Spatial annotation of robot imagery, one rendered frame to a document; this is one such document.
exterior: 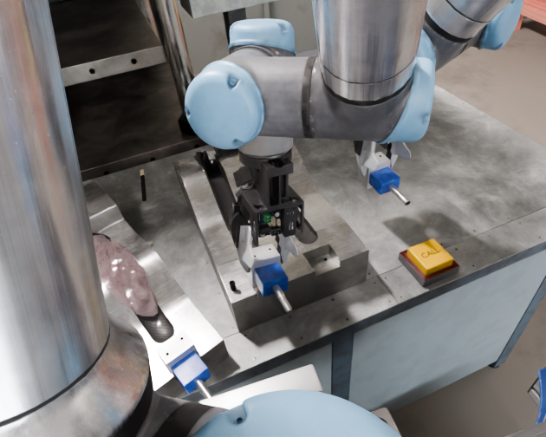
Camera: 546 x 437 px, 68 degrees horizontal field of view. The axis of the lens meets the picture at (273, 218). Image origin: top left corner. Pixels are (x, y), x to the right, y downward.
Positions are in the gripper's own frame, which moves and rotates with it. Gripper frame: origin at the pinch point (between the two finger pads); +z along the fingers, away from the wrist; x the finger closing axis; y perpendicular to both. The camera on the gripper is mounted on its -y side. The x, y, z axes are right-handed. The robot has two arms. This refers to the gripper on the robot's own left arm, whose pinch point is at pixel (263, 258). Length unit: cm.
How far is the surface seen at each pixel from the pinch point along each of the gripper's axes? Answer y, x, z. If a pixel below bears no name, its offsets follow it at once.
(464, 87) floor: -176, 221, 39
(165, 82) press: -116, 3, -1
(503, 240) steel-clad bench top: 4, 50, 8
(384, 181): -6.5, 27.1, -5.3
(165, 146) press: -70, -5, 7
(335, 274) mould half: 1.4, 13.1, 6.6
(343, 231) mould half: -4.1, 17.5, 1.9
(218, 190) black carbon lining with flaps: -24.8, -0.6, -0.3
